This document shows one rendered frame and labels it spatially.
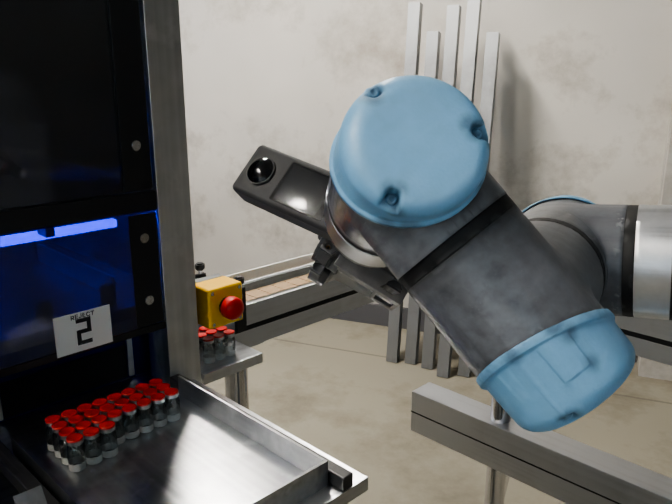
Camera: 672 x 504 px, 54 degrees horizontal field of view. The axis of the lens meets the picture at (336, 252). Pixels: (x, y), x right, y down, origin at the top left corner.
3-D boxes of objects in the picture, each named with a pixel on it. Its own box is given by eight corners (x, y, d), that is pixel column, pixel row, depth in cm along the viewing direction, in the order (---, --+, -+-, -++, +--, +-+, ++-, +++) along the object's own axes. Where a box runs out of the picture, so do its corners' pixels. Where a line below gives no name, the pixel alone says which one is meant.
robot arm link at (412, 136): (414, 263, 30) (299, 121, 31) (383, 293, 41) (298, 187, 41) (541, 163, 31) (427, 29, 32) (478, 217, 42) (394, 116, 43)
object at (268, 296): (173, 378, 120) (167, 297, 116) (131, 354, 131) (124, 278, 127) (408, 292, 167) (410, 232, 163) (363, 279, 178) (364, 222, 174)
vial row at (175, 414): (58, 461, 88) (54, 430, 87) (175, 413, 100) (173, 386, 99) (65, 467, 86) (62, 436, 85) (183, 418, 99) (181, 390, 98)
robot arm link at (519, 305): (654, 314, 39) (534, 173, 40) (645, 394, 29) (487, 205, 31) (548, 378, 43) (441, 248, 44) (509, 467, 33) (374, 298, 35)
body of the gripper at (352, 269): (388, 315, 57) (411, 299, 45) (303, 262, 57) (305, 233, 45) (432, 242, 58) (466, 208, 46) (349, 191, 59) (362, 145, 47)
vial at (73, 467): (66, 468, 86) (62, 437, 85) (82, 461, 88) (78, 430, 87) (73, 475, 85) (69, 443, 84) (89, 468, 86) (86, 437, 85)
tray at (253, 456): (14, 459, 89) (10, 436, 88) (181, 394, 106) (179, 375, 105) (141, 597, 65) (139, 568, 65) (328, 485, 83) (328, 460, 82)
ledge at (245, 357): (161, 361, 123) (161, 351, 123) (218, 341, 132) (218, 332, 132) (204, 385, 114) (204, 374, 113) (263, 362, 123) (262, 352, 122)
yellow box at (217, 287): (186, 319, 117) (184, 281, 115) (220, 309, 122) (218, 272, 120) (211, 331, 112) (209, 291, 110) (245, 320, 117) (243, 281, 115)
